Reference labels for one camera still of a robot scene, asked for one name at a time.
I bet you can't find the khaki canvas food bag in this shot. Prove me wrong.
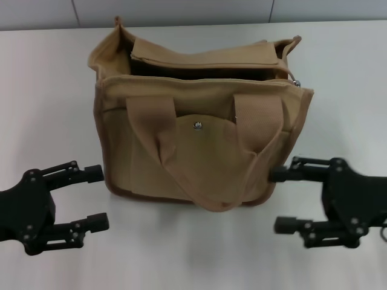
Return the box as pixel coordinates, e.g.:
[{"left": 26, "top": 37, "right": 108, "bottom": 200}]
[{"left": 87, "top": 16, "right": 315, "bottom": 216}]

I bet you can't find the silver metal zipper pull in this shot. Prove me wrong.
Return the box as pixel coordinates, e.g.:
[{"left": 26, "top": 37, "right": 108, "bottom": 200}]
[{"left": 290, "top": 71, "right": 303, "bottom": 89}]

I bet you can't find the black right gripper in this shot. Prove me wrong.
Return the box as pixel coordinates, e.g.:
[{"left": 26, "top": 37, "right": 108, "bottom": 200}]
[{"left": 270, "top": 156, "right": 387, "bottom": 250}]

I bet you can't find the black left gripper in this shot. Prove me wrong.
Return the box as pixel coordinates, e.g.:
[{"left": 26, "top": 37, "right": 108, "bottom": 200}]
[{"left": 0, "top": 161, "right": 111, "bottom": 256}]

